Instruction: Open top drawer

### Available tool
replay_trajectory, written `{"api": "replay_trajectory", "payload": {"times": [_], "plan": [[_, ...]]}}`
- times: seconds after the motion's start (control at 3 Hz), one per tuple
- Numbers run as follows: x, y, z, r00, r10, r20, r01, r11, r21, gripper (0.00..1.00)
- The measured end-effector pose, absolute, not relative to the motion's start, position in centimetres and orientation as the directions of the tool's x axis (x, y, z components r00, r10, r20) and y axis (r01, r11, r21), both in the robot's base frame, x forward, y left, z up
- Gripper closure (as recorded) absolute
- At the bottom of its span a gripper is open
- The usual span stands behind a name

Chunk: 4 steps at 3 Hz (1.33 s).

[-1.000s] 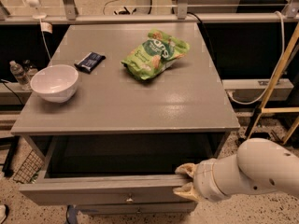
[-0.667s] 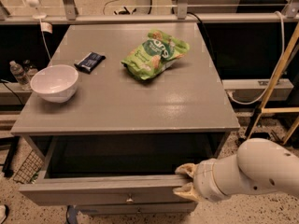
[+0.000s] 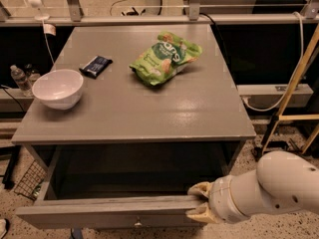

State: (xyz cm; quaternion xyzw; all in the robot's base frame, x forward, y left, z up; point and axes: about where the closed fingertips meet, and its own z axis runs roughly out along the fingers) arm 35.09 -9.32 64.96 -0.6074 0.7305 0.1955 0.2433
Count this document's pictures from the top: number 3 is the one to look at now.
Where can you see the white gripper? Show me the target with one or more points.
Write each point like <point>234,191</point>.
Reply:
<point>220,197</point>

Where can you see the grey top drawer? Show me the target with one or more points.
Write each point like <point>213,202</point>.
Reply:
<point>129,185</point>

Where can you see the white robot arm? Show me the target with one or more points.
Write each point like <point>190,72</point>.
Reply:
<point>281,183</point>

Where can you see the grey drawer cabinet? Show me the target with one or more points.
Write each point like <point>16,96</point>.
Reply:
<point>199,104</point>

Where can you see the wooden tripod stand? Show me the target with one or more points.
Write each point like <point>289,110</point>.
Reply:
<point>280,115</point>

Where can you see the green chip bag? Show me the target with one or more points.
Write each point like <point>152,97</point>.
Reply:
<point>164,59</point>

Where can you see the green can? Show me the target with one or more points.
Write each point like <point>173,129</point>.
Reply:
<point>36,191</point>

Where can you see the dark blue snack packet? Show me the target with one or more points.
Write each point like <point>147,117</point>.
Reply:
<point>95,67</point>

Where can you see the white bowl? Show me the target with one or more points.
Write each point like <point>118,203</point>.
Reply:
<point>60,89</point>

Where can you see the white shoe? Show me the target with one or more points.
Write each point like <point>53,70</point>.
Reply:
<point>3,227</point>

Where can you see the clear plastic water bottle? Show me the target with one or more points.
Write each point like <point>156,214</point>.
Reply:
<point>21,80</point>

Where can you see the dark plastic bottle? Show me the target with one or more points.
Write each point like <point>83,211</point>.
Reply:
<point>32,73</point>

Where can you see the white webcam on stand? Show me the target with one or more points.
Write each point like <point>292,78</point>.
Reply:
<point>38,6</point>

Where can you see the black wire basket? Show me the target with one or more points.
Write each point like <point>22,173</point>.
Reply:
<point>34,175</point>

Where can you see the metal railing frame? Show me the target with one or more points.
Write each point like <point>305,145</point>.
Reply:
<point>160,12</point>

